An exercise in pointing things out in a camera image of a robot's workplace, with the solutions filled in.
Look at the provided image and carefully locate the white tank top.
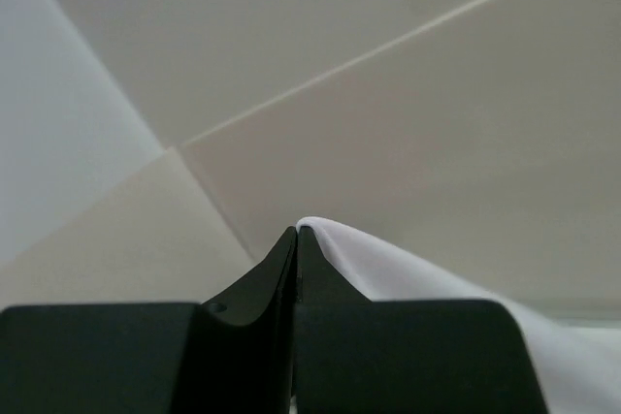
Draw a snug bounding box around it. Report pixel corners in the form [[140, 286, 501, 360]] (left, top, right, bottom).
[[297, 216, 620, 413]]

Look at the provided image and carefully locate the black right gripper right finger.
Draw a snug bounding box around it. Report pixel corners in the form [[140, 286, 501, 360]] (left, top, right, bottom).
[[294, 227, 546, 413]]

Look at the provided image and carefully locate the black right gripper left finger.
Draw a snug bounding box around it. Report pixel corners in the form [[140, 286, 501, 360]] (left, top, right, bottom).
[[1, 228, 297, 413]]

